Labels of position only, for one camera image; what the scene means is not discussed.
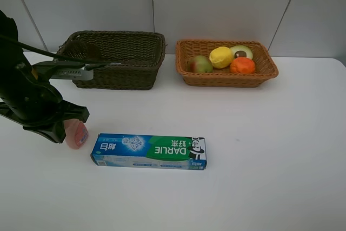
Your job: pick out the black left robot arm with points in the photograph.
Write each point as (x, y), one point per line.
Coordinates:
(14, 65)

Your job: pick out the yellow lemon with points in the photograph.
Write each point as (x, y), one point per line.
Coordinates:
(221, 57)

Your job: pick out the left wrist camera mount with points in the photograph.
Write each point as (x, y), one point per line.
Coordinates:
(63, 70)

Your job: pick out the dark brown wicker basket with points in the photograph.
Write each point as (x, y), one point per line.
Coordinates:
(140, 53)

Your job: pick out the pink bottle white cap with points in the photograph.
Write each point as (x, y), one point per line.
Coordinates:
(76, 133)

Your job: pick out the blue Darlie toothpaste box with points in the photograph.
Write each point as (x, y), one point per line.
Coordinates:
(150, 151)

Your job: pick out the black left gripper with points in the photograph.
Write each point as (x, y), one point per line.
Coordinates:
(34, 106)

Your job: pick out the translucent pink plastic cup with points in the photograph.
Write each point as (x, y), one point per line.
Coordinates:
(85, 51)

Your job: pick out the halved avocado with pit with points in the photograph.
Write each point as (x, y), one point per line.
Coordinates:
(241, 51)

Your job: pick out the orange mandarin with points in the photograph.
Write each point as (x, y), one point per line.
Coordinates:
(242, 65)

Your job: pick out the orange wicker basket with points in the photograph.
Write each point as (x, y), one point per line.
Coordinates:
(186, 49)

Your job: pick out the green red pear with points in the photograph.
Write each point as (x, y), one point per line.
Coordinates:
(200, 64)

